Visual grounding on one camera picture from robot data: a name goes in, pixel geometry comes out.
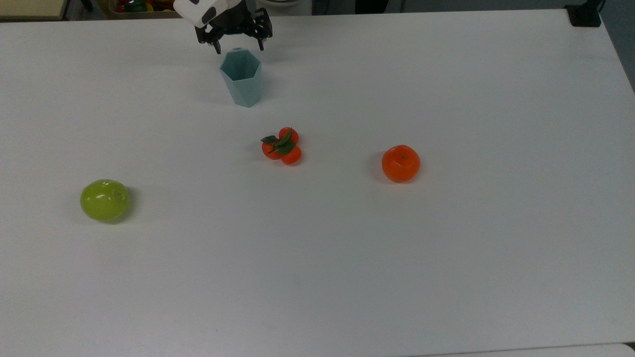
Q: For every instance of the beige wooden board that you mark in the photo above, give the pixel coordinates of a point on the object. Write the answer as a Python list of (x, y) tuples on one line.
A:
[(30, 7)]

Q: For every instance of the green toy apple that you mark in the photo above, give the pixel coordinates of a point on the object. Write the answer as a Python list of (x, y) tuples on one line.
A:
[(105, 201)]

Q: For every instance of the small tangerine cluster with leaves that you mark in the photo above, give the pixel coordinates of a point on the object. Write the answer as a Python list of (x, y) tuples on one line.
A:
[(283, 148)]

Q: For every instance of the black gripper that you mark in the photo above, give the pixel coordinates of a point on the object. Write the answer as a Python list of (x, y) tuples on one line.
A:
[(237, 21)]

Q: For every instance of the black stand base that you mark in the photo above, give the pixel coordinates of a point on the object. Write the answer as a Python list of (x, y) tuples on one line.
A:
[(584, 15)]

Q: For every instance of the light blue hexagonal mug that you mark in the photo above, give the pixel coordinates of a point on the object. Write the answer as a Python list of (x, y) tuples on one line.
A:
[(243, 82)]

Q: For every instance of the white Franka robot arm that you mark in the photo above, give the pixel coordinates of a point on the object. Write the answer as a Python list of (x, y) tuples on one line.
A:
[(196, 11)]

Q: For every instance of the crate with toy fruits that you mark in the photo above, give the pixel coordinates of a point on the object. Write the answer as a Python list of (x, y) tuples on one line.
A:
[(134, 7)]

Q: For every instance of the orange toy tangerine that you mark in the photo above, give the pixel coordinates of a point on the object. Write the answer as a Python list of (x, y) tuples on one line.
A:
[(401, 163)]

